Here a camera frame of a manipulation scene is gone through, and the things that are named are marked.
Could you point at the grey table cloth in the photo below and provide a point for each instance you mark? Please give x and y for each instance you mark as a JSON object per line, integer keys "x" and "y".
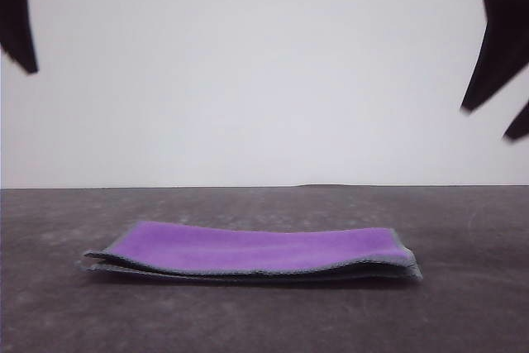
{"x": 264, "y": 320}

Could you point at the purple towel with grey hem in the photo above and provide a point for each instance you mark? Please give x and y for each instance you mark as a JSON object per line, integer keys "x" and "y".
{"x": 256, "y": 245}

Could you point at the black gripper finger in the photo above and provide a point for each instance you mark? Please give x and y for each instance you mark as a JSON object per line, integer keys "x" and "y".
{"x": 520, "y": 123}
{"x": 496, "y": 51}
{"x": 16, "y": 30}

